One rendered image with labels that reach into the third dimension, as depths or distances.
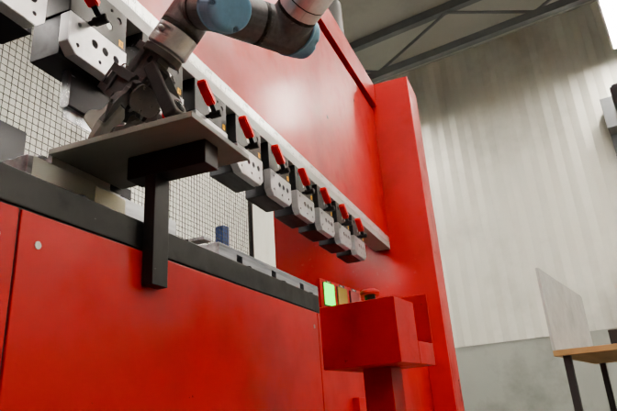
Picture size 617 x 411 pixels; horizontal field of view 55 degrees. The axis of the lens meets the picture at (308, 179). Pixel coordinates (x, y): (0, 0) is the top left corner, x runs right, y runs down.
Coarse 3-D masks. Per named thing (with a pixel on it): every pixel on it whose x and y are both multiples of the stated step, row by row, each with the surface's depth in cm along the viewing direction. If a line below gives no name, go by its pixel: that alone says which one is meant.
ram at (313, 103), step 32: (160, 0) 132; (128, 32) 123; (320, 32) 257; (192, 64) 140; (224, 64) 157; (256, 64) 179; (288, 64) 207; (320, 64) 247; (224, 96) 153; (256, 96) 174; (288, 96) 201; (320, 96) 237; (352, 96) 289; (256, 128) 169; (288, 128) 194; (320, 128) 229; (352, 128) 276; (288, 160) 189; (320, 160) 221; (352, 160) 264; (352, 192) 253; (384, 224) 299
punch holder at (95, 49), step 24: (48, 0) 105; (72, 0) 103; (48, 24) 103; (72, 24) 101; (120, 24) 116; (48, 48) 101; (72, 48) 100; (96, 48) 107; (120, 48) 114; (48, 72) 105; (96, 72) 106
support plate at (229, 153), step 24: (168, 120) 87; (192, 120) 86; (72, 144) 92; (96, 144) 91; (120, 144) 92; (144, 144) 93; (168, 144) 93; (216, 144) 94; (96, 168) 100; (120, 168) 100
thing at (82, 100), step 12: (72, 72) 104; (72, 84) 103; (84, 84) 107; (72, 96) 103; (84, 96) 106; (96, 96) 109; (108, 96) 112; (72, 108) 103; (84, 108) 105; (96, 108) 108; (72, 120) 103
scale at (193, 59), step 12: (132, 0) 121; (144, 12) 125; (156, 24) 128; (192, 60) 141; (204, 72) 145; (216, 84) 150; (276, 132) 183; (288, 144) 191; (300, 156) 200; (312, 168) 209; (324, 180) 220; (336, 192) 231; (348, 204) 244; (360, 216) 258
